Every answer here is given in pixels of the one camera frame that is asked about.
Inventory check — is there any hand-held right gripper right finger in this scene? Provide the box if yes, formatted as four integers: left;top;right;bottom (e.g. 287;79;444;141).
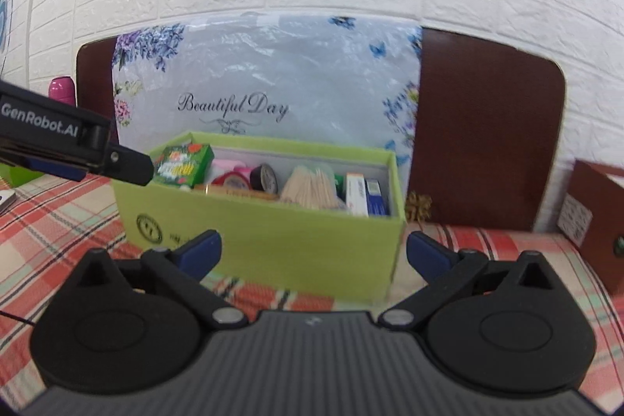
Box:
378;231;557;330

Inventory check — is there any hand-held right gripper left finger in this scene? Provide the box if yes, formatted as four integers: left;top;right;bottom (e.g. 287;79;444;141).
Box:
72;229;250;332

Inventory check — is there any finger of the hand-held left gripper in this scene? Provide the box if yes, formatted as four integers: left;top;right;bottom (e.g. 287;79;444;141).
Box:
100;141;155;187

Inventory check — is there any small green printed box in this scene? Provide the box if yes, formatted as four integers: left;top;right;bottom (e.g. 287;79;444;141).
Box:
153;143;215;189

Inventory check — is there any gold box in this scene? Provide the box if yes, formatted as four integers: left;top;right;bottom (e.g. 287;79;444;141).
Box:
192;183;281;202

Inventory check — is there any blue carton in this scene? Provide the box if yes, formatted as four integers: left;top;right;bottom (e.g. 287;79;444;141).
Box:
365;179;391;217

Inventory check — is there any red tape roll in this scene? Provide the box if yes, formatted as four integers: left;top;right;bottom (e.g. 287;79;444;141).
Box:
211;170;254;191

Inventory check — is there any white and pink sock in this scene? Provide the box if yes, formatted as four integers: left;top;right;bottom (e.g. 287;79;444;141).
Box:
212;159;245;175

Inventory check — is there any light green cardboard box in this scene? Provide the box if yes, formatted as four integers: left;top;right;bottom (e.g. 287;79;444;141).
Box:
112;131;407;304

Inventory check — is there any white medicine box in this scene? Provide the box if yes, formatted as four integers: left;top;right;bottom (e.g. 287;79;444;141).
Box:
345;172;370;217

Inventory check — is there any black tape roll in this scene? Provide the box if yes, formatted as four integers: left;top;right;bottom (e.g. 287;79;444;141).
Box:
248;163;280;193

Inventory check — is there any bag of toothpicks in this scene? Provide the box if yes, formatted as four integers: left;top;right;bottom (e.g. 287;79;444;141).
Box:
280;165;347;209

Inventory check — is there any pink thermos bottle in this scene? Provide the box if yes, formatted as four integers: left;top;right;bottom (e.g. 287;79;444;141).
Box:
48;76;78;107

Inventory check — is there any small green tray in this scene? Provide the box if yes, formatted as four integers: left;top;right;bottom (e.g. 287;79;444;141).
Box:
0;163;44;189

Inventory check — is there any plaid tablecloth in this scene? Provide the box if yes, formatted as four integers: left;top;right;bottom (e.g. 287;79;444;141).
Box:
0;175;624;412

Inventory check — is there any brown wooden headboard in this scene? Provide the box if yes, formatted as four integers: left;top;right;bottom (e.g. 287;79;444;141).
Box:
75;26;569;232

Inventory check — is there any brown cardboard box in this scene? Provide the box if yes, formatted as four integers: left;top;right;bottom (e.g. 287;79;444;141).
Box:
557;159;624;295

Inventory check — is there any floral printed plastic bag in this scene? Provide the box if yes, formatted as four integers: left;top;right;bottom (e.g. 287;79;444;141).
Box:
112;14;424;183

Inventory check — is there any blue wall sticker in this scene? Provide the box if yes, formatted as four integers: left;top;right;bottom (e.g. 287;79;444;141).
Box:
0;0;15;56

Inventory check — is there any black cable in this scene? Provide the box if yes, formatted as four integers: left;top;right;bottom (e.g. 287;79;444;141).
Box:
0;309;36;326

